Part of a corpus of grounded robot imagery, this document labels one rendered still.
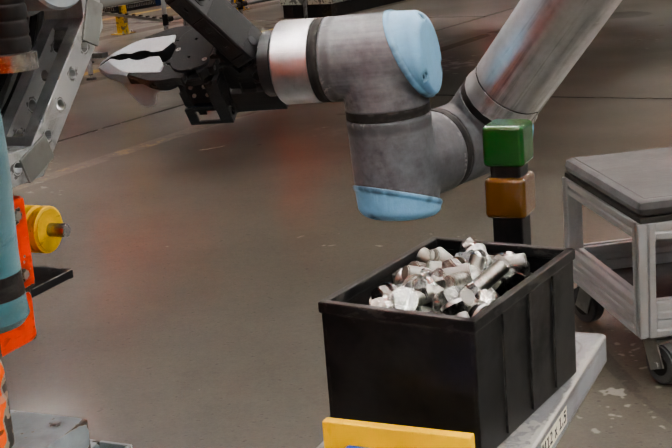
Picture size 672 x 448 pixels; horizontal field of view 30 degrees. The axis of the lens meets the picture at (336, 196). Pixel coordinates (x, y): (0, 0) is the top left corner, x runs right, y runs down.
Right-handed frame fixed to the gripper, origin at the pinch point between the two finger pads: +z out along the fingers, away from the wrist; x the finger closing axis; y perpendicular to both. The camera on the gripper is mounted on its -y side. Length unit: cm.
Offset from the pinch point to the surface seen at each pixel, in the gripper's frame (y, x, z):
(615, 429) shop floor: 99, 18, -44
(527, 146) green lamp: 3.3, -13.5, -47.9
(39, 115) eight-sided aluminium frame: 7.9, 0.7, 13.0
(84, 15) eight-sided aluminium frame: 4.6, 15.2, 10.8
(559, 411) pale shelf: 10, -38, -52
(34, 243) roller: 18.7, -10.1, 14.6
